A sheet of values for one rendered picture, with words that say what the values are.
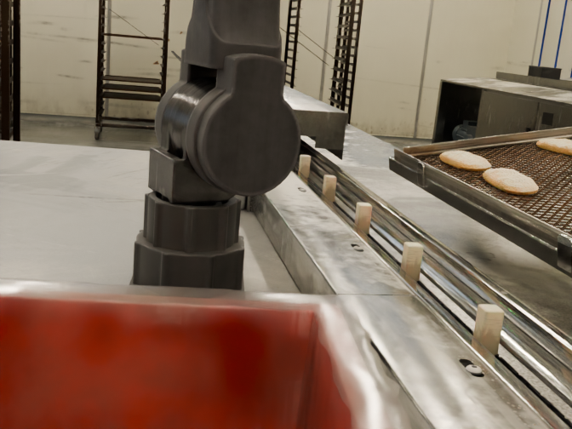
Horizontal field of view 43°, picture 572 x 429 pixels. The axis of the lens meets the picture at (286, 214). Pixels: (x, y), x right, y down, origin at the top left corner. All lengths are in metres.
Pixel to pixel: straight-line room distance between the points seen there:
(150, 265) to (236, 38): 0.17
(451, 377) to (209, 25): 0.28
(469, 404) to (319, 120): 0.80
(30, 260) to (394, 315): 0.33
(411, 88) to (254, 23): 7.65
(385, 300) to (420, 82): 7.73
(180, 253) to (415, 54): 7.67
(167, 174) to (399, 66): 7.60
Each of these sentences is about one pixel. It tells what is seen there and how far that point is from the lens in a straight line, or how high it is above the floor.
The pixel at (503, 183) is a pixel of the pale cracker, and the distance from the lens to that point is 0.76.
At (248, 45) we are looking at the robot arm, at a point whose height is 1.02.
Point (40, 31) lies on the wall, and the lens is 7.70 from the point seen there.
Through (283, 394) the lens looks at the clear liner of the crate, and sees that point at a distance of 0.30.
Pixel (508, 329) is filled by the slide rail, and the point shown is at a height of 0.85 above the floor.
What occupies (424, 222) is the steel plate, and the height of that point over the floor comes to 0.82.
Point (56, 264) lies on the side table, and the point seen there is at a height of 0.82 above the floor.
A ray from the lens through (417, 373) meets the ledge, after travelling 0.39.
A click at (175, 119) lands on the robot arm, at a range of 0.55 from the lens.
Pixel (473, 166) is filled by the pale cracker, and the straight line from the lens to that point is 0.85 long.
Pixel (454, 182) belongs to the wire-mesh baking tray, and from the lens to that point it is 0.77.
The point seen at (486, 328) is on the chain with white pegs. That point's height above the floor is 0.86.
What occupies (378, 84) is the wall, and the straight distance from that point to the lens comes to 8.04.
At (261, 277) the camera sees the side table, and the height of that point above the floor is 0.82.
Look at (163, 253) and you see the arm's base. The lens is 0.53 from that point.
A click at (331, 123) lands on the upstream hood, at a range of 1.13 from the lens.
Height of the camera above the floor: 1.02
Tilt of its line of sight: 14 degrees down
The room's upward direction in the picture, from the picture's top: 5 degrees clockwise
